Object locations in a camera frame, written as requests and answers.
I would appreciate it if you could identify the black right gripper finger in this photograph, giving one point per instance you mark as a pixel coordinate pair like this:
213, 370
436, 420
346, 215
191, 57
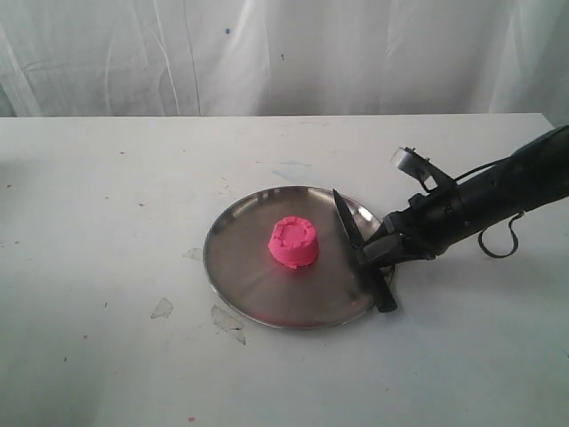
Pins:
392, 224
384, 251

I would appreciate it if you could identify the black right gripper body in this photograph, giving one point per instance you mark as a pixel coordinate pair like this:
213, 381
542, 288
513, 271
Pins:
432, 223

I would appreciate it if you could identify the black knife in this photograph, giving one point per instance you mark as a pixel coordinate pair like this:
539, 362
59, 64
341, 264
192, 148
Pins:
351, 231

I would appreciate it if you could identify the pink dough piece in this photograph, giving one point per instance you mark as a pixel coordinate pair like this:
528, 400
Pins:
294, 242

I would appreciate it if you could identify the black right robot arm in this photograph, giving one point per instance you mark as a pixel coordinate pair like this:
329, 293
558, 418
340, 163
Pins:
533, 176

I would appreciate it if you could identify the round stainless steel plate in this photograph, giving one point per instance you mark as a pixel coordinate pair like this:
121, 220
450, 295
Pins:
331, 291

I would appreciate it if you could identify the white backdrop curtain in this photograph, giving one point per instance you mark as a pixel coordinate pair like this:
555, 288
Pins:
249, 58

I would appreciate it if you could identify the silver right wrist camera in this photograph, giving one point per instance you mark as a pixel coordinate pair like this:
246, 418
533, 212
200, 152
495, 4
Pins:
408, 161

